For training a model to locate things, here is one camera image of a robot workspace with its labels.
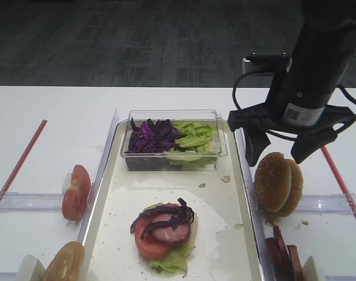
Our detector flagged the red strip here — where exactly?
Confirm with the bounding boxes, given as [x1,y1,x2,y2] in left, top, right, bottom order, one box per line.
[321,146,356,220]
[0,119,47,202]

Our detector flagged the right red strip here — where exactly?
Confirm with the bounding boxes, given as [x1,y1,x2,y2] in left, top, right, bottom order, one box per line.
[321,146,356,220]

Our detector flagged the white block lower right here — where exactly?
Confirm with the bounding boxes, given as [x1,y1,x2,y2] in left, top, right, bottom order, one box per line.
[302,256,326,281]

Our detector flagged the left red strip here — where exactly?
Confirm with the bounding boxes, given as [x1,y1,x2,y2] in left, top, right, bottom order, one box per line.
[0,119,47,202]

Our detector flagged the sesame top bun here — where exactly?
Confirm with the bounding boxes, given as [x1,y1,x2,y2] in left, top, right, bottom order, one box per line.
[254,152,292,213]

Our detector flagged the upper left clear holder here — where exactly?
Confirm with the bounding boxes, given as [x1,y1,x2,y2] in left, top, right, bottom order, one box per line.
[0,191,63,211]

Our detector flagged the sliced red meat sticks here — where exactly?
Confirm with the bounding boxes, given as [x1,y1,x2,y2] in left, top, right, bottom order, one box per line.
[265,226,304,281]

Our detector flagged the tomato slice on burger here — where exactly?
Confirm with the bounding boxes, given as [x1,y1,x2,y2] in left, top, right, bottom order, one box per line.
[135,219,170,260]

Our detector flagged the white metal tray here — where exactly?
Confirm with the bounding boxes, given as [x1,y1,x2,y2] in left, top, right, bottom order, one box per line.
[86,121,261,280]

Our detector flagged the upright tomato slice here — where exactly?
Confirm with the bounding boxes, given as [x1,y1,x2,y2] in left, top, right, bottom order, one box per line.
[62,165,91,221]

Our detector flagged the clear plastic salad container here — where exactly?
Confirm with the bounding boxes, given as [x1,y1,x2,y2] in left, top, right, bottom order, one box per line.
[120,109,228,171]

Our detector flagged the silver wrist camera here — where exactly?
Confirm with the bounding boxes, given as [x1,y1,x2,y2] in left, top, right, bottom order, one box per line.
[242,53,290,76]

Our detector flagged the green lettuce leaves in container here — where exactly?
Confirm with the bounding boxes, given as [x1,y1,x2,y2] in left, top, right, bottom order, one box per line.
[167,121,217,169]

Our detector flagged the sausage slice on burger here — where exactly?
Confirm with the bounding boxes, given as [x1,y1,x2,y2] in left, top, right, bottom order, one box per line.
[148,213,191,246]

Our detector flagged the shredded purple cabbage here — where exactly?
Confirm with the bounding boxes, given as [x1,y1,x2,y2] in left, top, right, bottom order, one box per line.
[127,118,183,153]

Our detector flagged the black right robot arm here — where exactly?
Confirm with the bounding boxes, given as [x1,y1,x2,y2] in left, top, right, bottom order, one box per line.
[228,1,356,166]

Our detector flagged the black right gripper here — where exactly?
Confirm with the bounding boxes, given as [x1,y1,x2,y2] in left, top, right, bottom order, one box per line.
[228,103,355,167]

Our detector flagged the white block lower left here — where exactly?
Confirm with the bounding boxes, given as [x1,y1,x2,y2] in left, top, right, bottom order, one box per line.
[15,255,46,281]

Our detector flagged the lower left clear holder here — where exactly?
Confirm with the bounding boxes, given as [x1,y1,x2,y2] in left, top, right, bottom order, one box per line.
[0,272,17,281]

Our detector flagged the left clear divider rail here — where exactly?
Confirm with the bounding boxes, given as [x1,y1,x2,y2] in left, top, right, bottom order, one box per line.
[77,108,119,246]

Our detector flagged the lower right clear holder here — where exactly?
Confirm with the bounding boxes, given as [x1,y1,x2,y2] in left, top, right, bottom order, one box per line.
[326,275,356,281]

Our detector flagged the plain bottom bun upright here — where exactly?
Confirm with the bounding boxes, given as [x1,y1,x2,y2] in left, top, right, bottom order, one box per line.
[42,241,85,281]

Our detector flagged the white block behind tomato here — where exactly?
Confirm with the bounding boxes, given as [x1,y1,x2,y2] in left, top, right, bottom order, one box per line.
[61,173,71,194]

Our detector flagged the sesame bun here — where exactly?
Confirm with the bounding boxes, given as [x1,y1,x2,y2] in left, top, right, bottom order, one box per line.
[278,159,304,217]
[254,152,292,213]

